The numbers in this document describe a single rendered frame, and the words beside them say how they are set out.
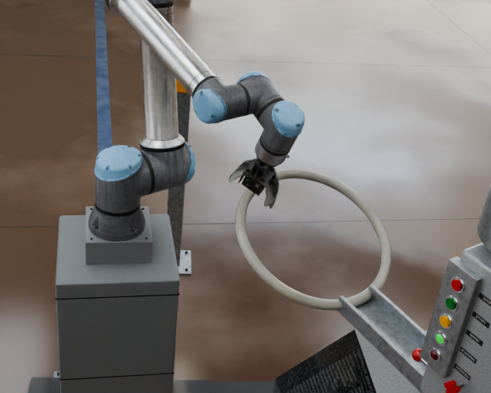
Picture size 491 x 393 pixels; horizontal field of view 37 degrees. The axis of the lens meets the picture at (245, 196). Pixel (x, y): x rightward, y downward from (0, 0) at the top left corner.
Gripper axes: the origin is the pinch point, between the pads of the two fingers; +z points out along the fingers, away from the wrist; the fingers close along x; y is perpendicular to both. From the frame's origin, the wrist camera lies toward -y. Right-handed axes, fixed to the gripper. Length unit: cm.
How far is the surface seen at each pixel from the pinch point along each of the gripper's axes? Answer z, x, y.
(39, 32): 291, -277, -272
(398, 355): -11, 58, 27
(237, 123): 207, -70, -231
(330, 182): -1.4, 17.4, -21.4
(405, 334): -5, 58, 15
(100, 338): 67, -17, 34
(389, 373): 21, 65, 10
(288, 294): -1.3, 26.1, 23.8
